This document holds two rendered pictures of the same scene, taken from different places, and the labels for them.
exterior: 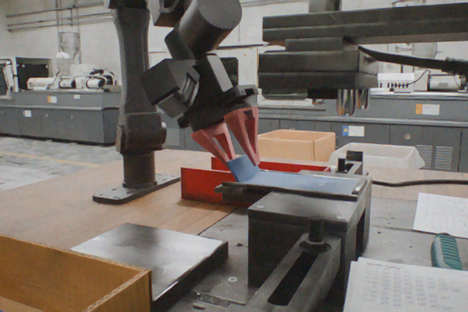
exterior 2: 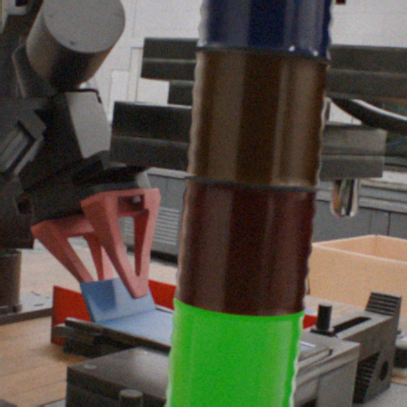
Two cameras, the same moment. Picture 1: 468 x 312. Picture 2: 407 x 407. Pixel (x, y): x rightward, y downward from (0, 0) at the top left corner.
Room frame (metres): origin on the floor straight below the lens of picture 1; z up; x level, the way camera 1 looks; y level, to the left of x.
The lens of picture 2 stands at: (-0.07, -0.15, 1.14)
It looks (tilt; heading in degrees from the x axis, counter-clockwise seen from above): 6 degrees down; 9
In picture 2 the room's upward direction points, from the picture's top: 5 degrees clockwise
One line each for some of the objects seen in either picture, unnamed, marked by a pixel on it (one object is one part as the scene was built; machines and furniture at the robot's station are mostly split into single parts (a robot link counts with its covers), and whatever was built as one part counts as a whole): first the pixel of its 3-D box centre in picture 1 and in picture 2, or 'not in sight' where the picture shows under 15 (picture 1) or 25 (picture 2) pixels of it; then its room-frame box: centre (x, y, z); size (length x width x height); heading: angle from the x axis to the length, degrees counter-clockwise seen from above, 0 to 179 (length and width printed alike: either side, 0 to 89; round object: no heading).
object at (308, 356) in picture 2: (359, 195); (298, 374); (0.45, -0.14, 0.98); 0.07 x 0.01 x 0.03; 156
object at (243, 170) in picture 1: (293, 172); (195, 319); (0.48, -0.06, 1.00); 0.15 x 0.07 x 0.03; 66
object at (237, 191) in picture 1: (244, 190); (101, 339); (0.47, 0.00, 0.98); 0.07 x 0.02 x 0.01; 66
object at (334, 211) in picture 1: (319, 193); (228, 362); (0.45, -0.09, 0.98); 0.20 x 0.10 x 0.01; 156
